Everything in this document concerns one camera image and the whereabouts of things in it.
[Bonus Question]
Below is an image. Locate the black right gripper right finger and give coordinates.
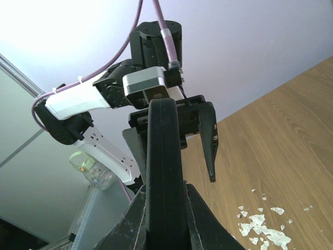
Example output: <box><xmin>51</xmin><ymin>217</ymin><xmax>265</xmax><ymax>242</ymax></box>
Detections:
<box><xmin>185</xmin><ymin>184</ymin><xmax>244</xmax><ymax>249</ymax></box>

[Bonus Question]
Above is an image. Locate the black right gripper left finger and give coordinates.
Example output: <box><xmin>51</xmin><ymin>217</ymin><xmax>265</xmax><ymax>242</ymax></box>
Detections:
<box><xmin>94</xmin><ymin>185</ymin><xmax>147</xmax><ymax>250</ymax></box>

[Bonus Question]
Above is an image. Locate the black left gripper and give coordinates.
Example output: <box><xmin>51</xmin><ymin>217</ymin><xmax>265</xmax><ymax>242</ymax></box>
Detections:
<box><xmin>122</xmin><ymin>95</ymin><xmax>219</xmax><ymax>182</ymax></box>

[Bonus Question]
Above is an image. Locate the black phone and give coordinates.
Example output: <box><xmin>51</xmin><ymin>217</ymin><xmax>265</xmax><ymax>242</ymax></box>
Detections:
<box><xmin>146</xmin><ymin>98</ymin><xmax>189</xmax><ymax>249</ymax></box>

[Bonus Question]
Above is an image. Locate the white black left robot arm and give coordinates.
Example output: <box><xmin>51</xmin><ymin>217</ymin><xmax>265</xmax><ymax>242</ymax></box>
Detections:
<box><xmin>33</xmin><ymin>21</ymin><xmax>219</xmax><ymax>192</ymax></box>

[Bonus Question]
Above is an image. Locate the clear plastic bottle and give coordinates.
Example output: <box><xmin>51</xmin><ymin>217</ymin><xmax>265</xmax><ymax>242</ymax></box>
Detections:
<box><xmin>69</xmin><ymin>151</ymin><xmax>117</xmax><ymax>191</ymax></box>

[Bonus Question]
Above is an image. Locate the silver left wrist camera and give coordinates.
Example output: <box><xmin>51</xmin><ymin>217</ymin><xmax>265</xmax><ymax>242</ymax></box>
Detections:
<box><xmin>122</xmin><ymin>66</ymin><xmax>185</xmax><ymax>109</ymax></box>

